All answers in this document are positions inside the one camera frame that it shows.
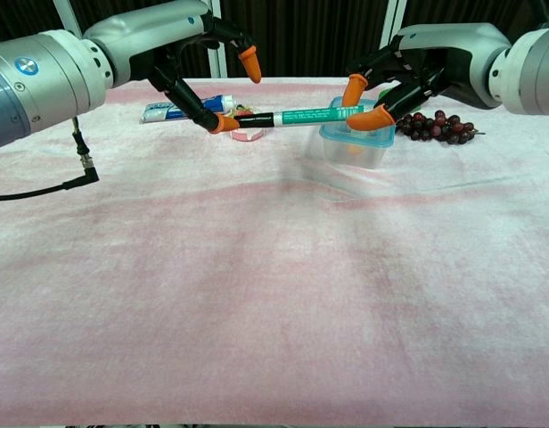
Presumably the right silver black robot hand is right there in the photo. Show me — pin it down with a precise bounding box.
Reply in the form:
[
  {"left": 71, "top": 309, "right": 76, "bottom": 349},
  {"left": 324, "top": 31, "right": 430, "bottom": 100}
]
[{"left": 342, "top": 21, "right": 512, "bottom": 134}]

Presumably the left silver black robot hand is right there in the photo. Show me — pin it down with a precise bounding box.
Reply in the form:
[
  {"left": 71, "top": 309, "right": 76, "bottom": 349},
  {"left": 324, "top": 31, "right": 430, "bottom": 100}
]
[{"left": 82, "top": 0, "right": 263, "bottom": 136}]

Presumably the black marker cap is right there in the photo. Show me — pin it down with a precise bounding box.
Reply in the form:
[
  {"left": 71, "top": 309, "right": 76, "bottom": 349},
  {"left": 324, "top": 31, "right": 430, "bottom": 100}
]
[{"left": 232, "top": 112, "right": 276, "bottom": 131}]

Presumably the green marker pen body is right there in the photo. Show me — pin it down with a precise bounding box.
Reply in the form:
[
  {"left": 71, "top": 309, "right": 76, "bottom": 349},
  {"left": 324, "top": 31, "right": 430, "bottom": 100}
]
[{"left": 271, "top": 101, "right": 376, "bottom": 129}]

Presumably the blue white toothpaste tube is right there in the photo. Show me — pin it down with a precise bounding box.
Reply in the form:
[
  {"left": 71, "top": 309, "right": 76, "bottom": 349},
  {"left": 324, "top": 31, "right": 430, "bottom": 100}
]
[{"left": 139, "top": 94, "right": 238, "bottom": 126}]

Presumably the dark red grape bunch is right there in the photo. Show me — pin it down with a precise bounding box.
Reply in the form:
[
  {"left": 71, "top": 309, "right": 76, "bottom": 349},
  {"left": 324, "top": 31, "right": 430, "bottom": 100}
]
[{"left": 395, "top": 110, "right": 487, "bottom": 146}]

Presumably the clear container with blue lid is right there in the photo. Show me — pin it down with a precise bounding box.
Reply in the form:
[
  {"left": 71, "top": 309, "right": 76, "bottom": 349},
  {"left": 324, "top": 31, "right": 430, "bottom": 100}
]
[{"left": 317, "top": 96, "right": 397, "bottom": 171}]

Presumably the small toy cake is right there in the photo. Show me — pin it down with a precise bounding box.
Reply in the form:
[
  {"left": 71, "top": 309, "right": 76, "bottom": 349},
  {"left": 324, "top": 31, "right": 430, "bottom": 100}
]
[{"left": 229, "top": 103, "right": 267, "bottom": 144}]

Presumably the black curtain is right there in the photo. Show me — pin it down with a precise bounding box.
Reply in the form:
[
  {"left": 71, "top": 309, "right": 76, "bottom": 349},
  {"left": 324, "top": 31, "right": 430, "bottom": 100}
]
[{"left": 0, "top": 0, "right": 549, "bottom": 81}]

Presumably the pink fluffy table cloth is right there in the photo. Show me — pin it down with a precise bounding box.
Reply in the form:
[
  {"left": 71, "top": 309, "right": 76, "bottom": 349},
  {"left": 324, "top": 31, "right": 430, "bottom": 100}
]
[{"left": 0, "top": 77, "right": 549, "bottom": 427}]

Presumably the white frame post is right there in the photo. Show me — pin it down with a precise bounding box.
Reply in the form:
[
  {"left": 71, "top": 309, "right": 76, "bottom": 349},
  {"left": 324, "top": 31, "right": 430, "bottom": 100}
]
[
  {"left": 373, "top": 0, "right": 413, "bottom": 78},
  {"left": 51, "top": 0, "right": 85, "bottom": 39},
  {"left": 201, "top": 0, "right": 230, "bottom": 79}
]

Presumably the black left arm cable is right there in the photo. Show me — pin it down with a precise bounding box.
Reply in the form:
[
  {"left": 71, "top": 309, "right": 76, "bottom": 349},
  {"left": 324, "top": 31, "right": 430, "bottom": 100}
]
[{"left": 0, "top": 114, "right": 101, "bottom": 202}]

